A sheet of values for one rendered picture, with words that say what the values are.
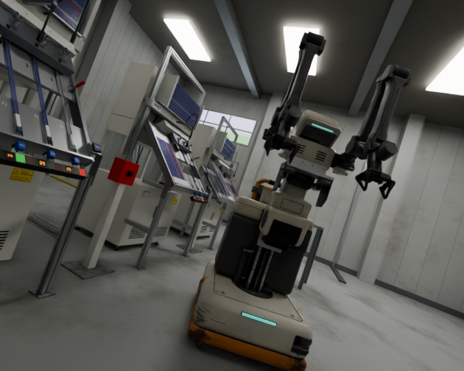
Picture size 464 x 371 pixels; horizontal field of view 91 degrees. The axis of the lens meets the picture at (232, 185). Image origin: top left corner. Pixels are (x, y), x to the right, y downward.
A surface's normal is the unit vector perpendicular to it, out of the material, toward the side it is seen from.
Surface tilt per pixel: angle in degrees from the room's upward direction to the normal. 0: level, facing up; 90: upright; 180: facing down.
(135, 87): 90
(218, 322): 90
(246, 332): 90
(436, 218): 90
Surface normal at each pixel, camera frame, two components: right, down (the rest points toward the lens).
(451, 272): -0.29, -0.15
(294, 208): 0.00, 0.10
